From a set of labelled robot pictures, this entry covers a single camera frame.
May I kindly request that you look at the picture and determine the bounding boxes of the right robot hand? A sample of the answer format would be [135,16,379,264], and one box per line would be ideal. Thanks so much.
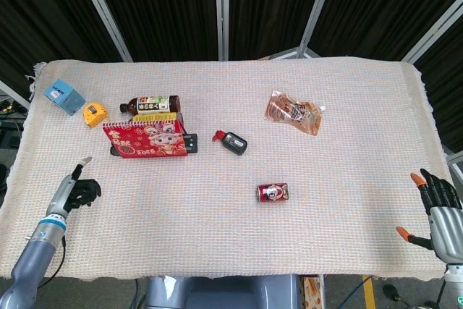
[395,168,463,263]

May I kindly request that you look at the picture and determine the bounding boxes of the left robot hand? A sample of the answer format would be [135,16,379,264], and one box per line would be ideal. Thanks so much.
[46,156,103,224]

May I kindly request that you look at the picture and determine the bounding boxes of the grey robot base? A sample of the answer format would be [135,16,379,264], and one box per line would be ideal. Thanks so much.
[144,274,302,309]

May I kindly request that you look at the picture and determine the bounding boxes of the red desk calendar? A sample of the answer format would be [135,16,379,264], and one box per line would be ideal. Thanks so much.
[102,119,189,160]

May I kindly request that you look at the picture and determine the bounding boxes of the yellow tape measure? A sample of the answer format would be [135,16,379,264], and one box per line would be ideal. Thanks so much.
[82,102,109,128]

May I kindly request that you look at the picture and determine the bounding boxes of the blue cardboard box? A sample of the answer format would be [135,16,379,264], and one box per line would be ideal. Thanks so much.
[43,78,87,117]

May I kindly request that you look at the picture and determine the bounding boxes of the dark tea bottle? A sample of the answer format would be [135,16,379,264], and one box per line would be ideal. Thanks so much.
[119,95,181,115]

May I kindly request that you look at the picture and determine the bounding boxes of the black remote control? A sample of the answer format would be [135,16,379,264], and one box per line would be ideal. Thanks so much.
[109,133,200,157]

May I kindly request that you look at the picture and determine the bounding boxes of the beige woven tablecloth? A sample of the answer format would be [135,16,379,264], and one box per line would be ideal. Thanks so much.
[0,58,454,282]

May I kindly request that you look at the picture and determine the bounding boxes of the red drink can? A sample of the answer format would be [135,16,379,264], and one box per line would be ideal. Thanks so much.
[256,182,292,203]

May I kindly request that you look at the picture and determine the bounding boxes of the black bottle with red cap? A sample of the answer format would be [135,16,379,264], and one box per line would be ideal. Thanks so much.
[212,130,249,156]

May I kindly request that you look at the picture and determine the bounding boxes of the orange spout pouch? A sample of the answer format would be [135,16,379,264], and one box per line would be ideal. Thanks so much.
[264,90,328,137]

